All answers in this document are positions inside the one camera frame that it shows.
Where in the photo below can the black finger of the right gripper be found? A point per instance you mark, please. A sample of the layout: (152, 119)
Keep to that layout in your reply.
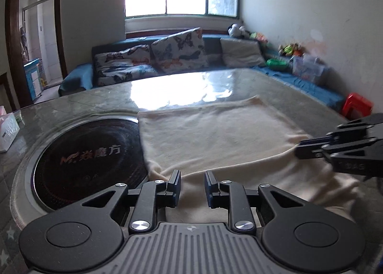
(361, 129)
(361, 157)

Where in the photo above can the butterfly print cushion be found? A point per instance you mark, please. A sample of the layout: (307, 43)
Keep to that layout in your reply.
(123, 66)
(180, 52)

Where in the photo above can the beige knit garment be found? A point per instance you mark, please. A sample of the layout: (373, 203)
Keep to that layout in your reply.
(248, 142)

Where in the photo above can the red plastic stool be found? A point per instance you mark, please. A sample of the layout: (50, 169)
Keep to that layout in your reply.
(358, 103)

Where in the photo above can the blue white storage box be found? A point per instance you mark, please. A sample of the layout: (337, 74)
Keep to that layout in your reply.
(33, 79)

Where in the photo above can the pink white tissue box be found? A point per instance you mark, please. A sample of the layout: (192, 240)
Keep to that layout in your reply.
(9, 129)

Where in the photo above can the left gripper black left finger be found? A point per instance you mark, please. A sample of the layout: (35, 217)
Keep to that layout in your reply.
(86, 234)

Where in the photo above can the grey plain cushion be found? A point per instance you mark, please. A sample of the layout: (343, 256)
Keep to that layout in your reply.
(241, 53)

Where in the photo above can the dark wooden door frame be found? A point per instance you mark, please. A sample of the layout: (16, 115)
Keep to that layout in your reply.
(13, 47)

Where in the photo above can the clear plastic toy bin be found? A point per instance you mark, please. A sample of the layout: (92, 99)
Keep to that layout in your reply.
(308, 68)

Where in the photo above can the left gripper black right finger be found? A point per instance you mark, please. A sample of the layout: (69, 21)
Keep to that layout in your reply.
(294, 233)

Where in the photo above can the dark blue sofa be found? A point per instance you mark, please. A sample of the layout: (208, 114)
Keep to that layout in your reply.
(83, 77)

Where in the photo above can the left butterfly print cushion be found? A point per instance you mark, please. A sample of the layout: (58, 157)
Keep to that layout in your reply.
(123, 66)

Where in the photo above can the green plastic bowl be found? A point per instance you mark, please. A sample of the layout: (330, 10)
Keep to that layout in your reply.
(277, 65)

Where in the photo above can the black round induction cooktop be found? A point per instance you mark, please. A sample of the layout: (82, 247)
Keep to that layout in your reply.
(86, 159)

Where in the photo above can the right butterfly print cushion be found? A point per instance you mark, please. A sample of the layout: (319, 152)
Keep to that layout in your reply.
(180, 52)

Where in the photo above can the colourful plush toys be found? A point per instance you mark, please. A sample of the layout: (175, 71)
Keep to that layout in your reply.
(292, 49)

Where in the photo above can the black white plush toy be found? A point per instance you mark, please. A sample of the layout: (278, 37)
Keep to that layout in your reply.
(238, 32)

